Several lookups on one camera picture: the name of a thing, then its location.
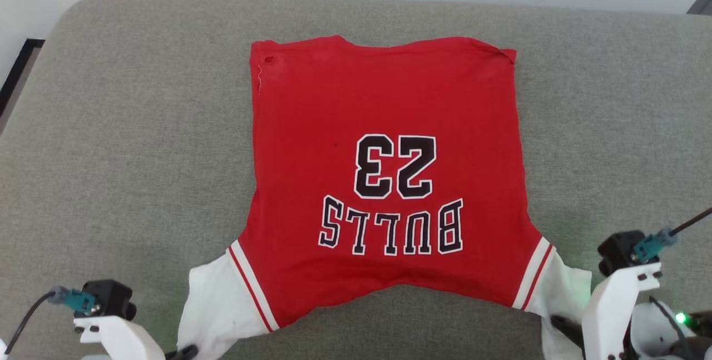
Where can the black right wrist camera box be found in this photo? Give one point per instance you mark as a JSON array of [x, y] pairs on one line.
[[617, 251]]

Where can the red Bulls 23 jersey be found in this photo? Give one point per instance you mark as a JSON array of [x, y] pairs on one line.
[[384, 126]]

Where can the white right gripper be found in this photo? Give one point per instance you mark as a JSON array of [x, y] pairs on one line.
[[609, 315]]

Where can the black skirting strip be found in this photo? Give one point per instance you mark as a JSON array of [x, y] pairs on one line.
[[19, 70]]

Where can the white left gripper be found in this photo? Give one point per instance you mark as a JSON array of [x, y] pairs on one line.
[[119, 340]]

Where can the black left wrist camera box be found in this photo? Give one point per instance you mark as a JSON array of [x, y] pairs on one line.
[[111, 299]]

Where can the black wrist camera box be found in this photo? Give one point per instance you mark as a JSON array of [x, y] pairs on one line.
[[617, 251], [111, 299]]

